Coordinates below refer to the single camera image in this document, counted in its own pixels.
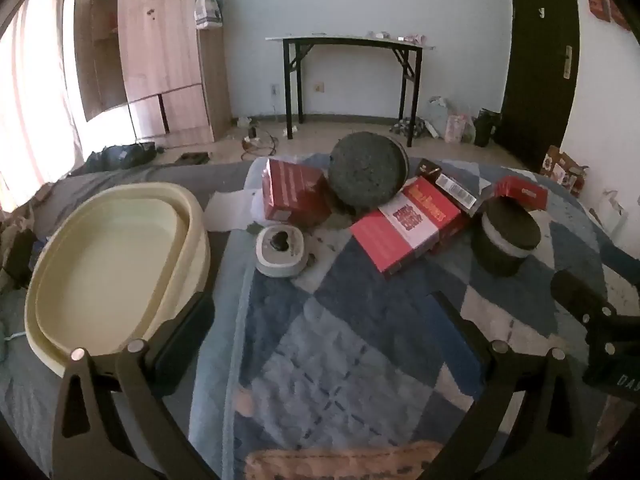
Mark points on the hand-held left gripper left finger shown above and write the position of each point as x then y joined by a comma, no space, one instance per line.
185,340

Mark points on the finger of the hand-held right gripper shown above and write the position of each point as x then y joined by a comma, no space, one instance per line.
575,290

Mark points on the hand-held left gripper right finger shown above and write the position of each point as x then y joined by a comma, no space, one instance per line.
492,365

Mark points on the cream plastic basin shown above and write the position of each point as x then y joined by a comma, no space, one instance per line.
110,270

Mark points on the tall red box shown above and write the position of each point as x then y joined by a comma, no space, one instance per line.
520,192

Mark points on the small white round container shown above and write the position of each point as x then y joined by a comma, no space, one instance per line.
280,255

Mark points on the black box with barcode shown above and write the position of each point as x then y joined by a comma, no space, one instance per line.
452,191

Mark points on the long red and white carton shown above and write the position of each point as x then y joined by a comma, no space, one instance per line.
395,230

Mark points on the red box with white band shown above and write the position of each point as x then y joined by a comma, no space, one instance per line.
292,190

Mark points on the small brown box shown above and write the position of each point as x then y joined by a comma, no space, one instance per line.
426,166

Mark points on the large dark round sponge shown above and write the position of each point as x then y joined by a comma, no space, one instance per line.
367,172

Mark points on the printed cardboard box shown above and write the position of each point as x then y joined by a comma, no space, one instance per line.
560,167

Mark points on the white paper sheet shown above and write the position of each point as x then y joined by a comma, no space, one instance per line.
227,210

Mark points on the blue checkered blanket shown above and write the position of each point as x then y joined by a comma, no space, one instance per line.
350,340

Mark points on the black mat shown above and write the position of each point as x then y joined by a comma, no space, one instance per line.
192,158

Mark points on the black container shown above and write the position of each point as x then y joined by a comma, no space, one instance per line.
486,129

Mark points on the dark cloth bundle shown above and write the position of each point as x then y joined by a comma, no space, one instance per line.
120,155

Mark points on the pink bag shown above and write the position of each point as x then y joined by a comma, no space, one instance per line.
457,129

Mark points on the dark door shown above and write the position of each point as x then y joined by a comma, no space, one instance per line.
535,60

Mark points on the pile of shoes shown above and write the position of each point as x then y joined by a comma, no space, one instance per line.
407,126

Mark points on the light curtain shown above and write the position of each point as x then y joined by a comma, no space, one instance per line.
35,85

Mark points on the wooden wardrobe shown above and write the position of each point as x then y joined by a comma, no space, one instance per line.
160,35

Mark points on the white plastic bag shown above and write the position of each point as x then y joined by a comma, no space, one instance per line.
207,10

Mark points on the black-legged folding table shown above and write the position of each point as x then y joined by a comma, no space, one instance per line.
350,42

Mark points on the red wall decoration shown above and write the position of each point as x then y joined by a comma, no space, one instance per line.
621,15
597,5

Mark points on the wall socket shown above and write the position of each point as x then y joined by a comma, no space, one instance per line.
318,87

